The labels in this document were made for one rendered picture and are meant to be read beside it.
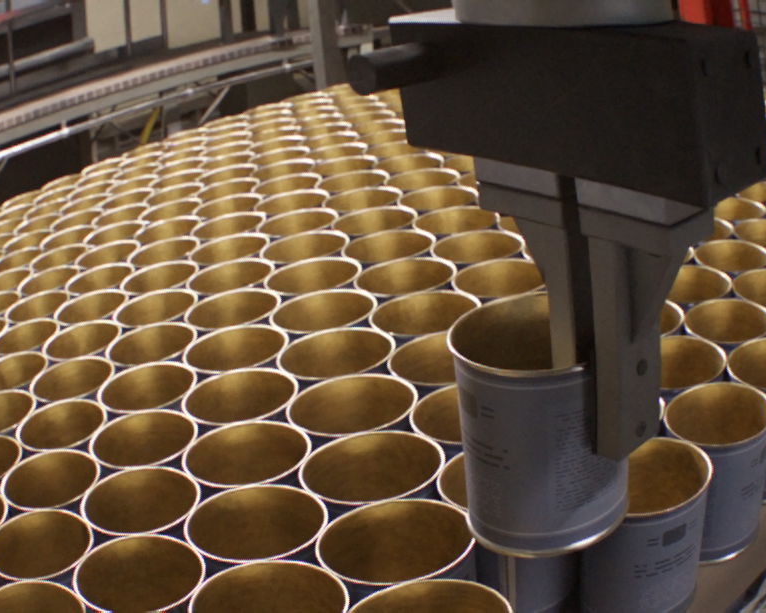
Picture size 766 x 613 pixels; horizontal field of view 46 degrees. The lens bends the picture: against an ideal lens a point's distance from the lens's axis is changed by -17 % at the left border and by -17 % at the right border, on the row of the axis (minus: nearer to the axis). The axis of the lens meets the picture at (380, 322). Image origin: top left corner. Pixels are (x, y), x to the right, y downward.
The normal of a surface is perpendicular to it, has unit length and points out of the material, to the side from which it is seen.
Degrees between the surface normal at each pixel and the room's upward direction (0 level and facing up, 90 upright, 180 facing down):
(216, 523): 90
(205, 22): 90
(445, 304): 92
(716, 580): 2
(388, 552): 91
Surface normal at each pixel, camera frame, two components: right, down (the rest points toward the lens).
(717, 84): 0.62, 0.22
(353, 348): -0.28, 0.40
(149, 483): 0.03, 0.38
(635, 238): -0.77, 0.34
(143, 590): 0.41, 0.30
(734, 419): -0.55, 0.39
